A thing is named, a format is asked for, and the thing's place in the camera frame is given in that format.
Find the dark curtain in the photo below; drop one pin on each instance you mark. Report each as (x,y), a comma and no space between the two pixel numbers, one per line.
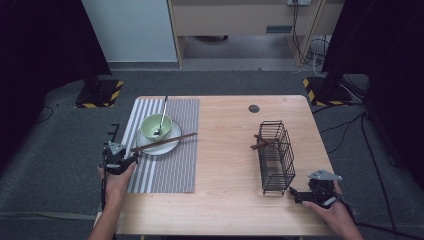
(393,66)
(40,66)

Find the person's left hand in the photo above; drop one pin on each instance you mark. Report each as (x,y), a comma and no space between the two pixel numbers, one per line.
(116,183)

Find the grey striped placemat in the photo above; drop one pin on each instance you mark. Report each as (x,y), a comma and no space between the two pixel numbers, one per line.
(176,170)

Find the green bowl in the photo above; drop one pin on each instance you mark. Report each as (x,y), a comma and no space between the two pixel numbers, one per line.
(150,126)

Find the white cabinet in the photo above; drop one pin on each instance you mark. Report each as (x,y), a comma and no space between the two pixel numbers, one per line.
(133,30)

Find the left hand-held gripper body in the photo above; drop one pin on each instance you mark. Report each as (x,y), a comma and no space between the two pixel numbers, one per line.
(113,163)

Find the white plate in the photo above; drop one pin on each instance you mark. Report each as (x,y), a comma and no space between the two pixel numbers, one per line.
(160,150)

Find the wooden desk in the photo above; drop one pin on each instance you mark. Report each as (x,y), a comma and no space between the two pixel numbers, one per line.
(233,20)

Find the person's right hand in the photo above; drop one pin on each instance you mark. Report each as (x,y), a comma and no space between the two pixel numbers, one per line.
(337,216)

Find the black stand striped base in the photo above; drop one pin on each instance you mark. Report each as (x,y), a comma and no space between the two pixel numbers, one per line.
(100,95)
(328,91)

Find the metal spoon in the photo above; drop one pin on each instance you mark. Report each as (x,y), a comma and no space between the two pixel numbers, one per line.
(163,115)

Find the white power strip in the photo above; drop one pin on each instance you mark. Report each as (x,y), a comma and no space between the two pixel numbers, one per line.
(299,2)

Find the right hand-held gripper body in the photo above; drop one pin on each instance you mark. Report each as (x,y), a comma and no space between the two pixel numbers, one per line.
(321,190)

